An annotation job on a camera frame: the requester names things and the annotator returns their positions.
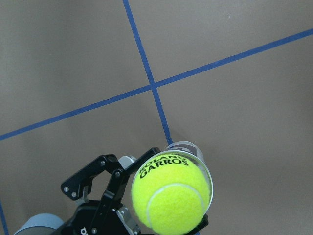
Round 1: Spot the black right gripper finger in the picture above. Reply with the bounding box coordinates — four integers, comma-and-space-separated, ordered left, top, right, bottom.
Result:
188, 214, 209, 235

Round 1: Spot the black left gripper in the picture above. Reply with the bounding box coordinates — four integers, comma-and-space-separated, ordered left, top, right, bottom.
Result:
55, 147, 160, 235

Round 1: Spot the yellow tennis ball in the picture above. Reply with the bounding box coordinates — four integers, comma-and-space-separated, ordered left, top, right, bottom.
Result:
131, 155, 211, 233

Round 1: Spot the clear tennis ball can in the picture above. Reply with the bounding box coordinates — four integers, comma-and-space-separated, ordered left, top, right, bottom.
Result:
129, 141, 214, 228

